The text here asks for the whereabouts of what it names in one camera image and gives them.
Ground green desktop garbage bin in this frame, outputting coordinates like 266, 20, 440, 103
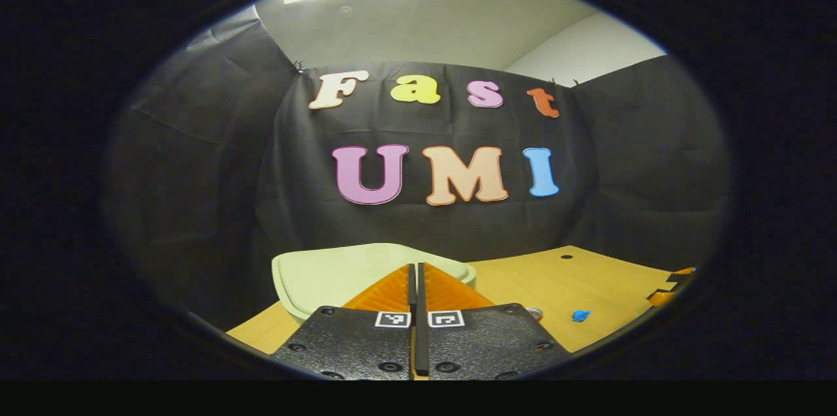
271, 243, 477, 325

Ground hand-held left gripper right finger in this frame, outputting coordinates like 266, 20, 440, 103
417, 262, 573, 381

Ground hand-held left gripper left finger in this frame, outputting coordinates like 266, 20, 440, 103
270, 263, 417, 381

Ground black backdrop cloth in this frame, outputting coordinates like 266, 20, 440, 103
105, 7, 732, 338

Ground wooden desktop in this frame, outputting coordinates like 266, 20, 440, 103
226, 245, 695, 381

